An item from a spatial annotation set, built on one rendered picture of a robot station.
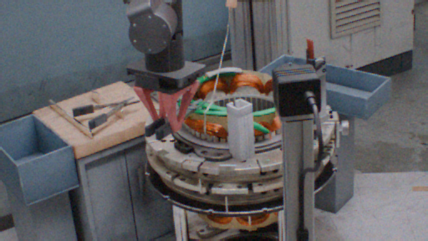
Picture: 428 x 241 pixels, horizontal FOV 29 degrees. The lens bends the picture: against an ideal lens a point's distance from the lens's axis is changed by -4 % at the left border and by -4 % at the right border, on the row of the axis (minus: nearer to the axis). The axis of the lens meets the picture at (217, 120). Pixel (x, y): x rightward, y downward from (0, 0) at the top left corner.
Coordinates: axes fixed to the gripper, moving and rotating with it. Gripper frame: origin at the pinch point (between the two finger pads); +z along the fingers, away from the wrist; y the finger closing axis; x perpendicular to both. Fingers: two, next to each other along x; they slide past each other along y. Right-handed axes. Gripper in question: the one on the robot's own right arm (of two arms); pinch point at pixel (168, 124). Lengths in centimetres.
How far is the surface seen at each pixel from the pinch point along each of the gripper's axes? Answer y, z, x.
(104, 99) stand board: -31.6, 9.6, 19.4
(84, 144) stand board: -22.6, 10.7, 4.1
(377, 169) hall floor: -51, 105, 191
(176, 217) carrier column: -5.3, 21.2, 6.9
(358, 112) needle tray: 10.6, 11.5, 42.3
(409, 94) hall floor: -67, 100, 261
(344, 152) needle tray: 5, 24, 48
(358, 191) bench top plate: 5, 36, 56
